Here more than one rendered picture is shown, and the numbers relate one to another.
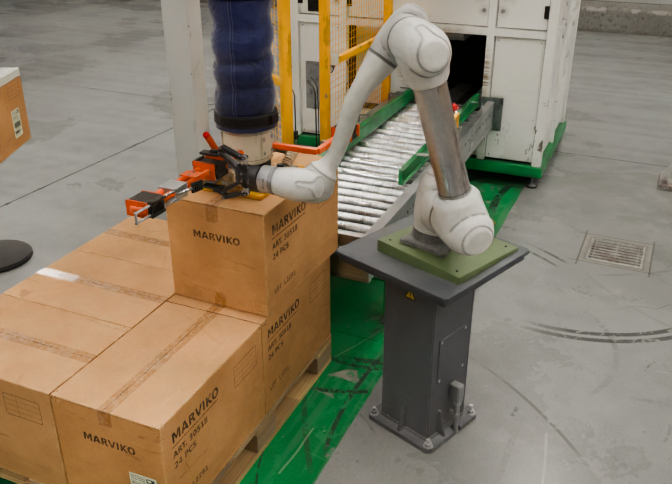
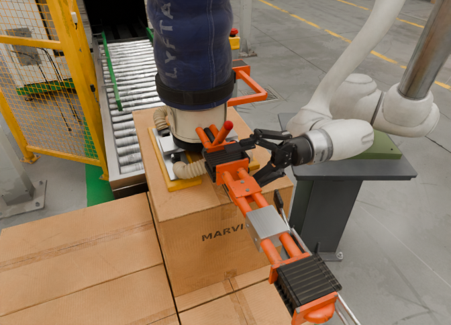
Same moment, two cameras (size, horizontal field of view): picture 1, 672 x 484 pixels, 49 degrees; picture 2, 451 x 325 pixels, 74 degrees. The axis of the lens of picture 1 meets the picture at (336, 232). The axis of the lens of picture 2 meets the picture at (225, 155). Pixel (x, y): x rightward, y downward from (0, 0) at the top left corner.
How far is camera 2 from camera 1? 2.13 m
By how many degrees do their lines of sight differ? 40
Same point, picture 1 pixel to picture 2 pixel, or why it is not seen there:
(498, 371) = not seen: hidden behind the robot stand
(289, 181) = (356, 141)
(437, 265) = (378, 151)
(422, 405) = (335, 237)
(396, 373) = (314, 228)
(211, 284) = (221, 268)
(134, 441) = not seen: outside the picture
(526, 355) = not seen: hidden behind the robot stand
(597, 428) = (370, 189)
